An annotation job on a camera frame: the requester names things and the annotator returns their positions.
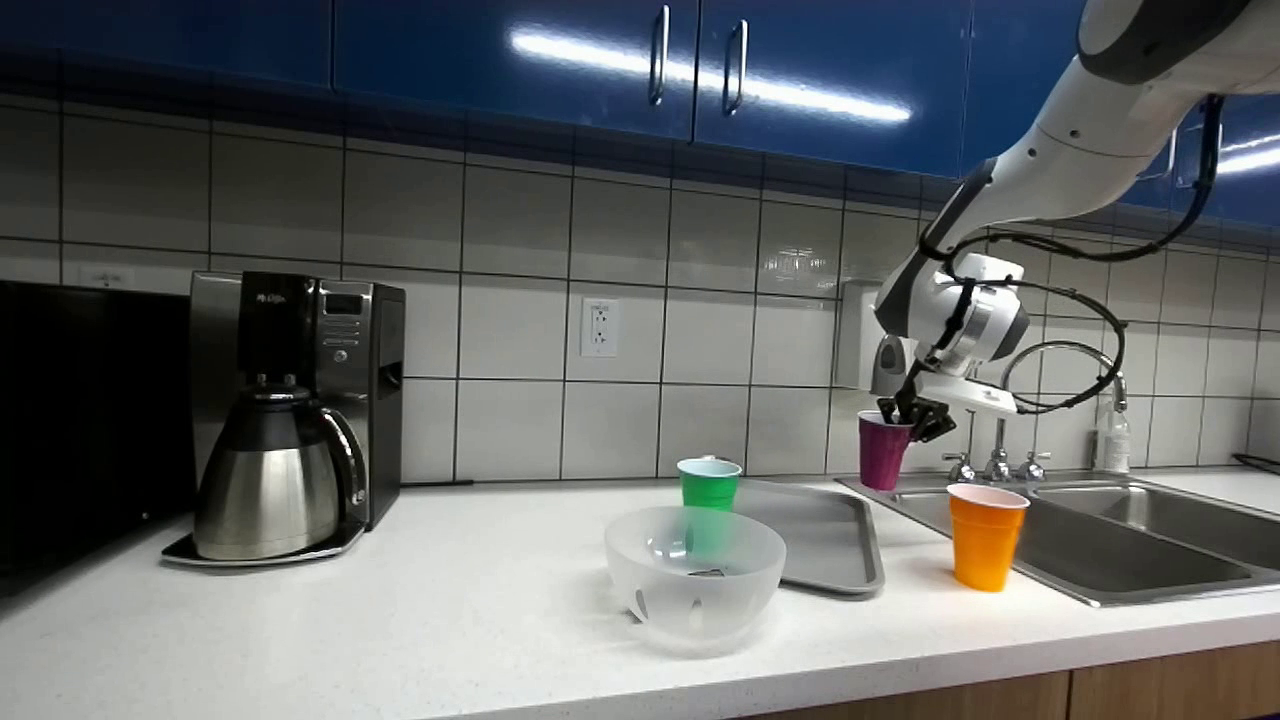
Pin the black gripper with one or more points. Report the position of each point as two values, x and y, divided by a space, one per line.
920 403

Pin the purple plastic cup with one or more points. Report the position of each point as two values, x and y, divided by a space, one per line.
882 461

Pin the orange plastic cup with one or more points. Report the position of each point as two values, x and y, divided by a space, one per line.
984 543

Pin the green plastic cup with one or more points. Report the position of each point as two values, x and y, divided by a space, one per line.
711 487

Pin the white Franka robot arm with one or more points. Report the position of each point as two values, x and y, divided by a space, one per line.
1104 123

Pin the grey plastic tray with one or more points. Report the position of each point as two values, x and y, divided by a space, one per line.
826 543

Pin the chrome gooseneck faucet spout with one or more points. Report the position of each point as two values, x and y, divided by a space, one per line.
1003 446

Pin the clear soap bottle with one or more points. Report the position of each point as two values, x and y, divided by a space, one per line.
1109 446

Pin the stainless steel double sink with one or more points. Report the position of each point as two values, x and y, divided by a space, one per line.
1147 544

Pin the wooden base cabinet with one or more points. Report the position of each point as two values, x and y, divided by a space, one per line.
934 701

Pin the clear plastic bowl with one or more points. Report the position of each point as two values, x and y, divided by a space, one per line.
693 604

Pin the black silver coffee maker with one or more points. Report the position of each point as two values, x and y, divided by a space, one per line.
352 347

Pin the stainless steel carafe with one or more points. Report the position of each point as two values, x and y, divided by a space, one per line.
275 487

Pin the black microwave oven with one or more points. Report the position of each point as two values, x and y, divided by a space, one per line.
80 426

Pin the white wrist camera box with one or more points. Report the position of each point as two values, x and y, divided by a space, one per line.
973 394

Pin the white wall soap dispenser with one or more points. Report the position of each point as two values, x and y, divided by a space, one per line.
853 334

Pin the white wall outlet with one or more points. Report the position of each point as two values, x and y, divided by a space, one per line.
600 325

